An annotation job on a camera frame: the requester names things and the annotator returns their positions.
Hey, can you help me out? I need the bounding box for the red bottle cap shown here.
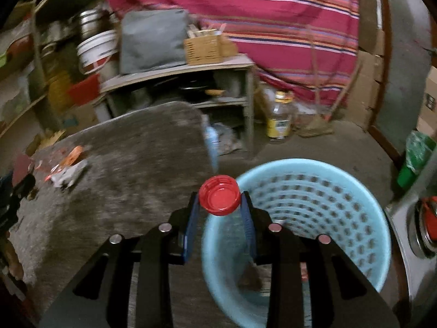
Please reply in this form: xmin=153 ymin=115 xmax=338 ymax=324
xmin=198 ymin=175 xmax=241 ymax=216

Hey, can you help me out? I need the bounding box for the grey white cloth pouch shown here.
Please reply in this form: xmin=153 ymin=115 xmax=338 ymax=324
xmin=50 ymin=160 xmax=88 ymax=189

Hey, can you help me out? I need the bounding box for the orange snack wrapper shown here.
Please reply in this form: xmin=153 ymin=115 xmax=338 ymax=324
xmin=45 ymin=146 xmax=84 ymax=181

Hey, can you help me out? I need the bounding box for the grey felt table mat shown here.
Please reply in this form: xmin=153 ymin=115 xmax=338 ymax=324
xmin=10 ymin=101 xmax=212 ymax=315

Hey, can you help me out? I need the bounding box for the oil bottle with yellow label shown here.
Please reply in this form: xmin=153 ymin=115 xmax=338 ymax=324
xmin=267 ymin=91 xmax=296 ymax=141

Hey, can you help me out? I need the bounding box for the straw broom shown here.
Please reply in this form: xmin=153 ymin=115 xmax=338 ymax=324
xmin=296 ymin=25 xmax=363 ymax=138

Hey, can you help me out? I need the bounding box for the low wooden cabinet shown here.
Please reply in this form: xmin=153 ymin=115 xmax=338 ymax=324
xmin=100 ymin=54 xmax=255 ymax=156

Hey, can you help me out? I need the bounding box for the woven yellow chopstick holder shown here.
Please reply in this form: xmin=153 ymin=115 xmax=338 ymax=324
xmin=184 ymin=36 xmax=223 ymax=65

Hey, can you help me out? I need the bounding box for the red plastic basket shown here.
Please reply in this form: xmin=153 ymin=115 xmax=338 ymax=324
xmin=67 ymin=74 xmax=100 ymax=106

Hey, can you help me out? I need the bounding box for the yellow egg carton tray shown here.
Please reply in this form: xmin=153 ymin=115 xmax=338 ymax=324
xmin=25 ymin=129 xmax=67 ymax=156

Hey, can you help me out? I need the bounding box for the dark red cardboard piece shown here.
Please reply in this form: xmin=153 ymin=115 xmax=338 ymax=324
xmin=12 ymin=153 xmax=34 ymax=187

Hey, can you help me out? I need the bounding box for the green plastic bottle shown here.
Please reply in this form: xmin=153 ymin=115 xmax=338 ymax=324
xmin=396 ymin=130 xmax=436 ymax=191

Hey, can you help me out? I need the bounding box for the grey fabric appliance cover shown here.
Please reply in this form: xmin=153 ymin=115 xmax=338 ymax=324
xmin=119 ymin=9 xmax=189 ymax=75

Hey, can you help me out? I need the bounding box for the red striped cloth curtain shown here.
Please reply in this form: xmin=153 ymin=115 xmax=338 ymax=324
xmin=108 ymin=0 xmax=359 ymax=105

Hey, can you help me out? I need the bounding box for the white red plastic bucket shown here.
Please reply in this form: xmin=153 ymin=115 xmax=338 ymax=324
xmin=76 ymin=30 xmax=119 ymax=75

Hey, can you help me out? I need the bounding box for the stainless steel pot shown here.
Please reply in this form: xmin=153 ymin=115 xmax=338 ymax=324
xmin=78 ymin=9 xmax=104 ymax=41

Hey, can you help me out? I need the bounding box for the wooden wall shelf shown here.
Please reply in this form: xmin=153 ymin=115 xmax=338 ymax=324
xmin=1 ymin=0 xmax=61 ymax=135

